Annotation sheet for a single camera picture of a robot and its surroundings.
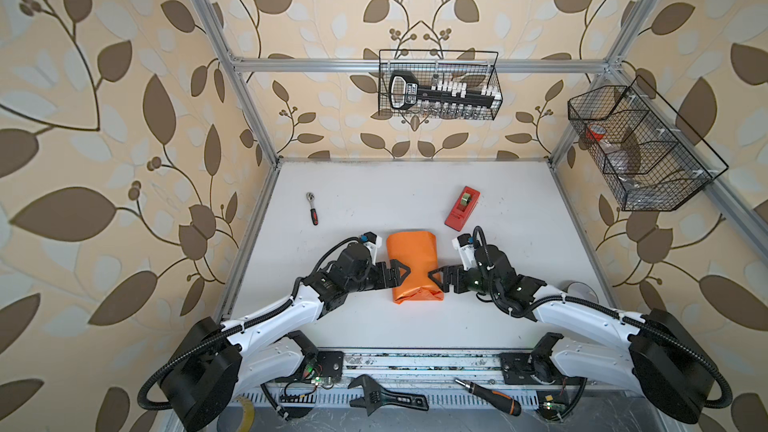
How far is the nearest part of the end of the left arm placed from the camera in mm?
608

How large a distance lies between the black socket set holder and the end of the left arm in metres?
0.45

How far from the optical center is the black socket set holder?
834 mm
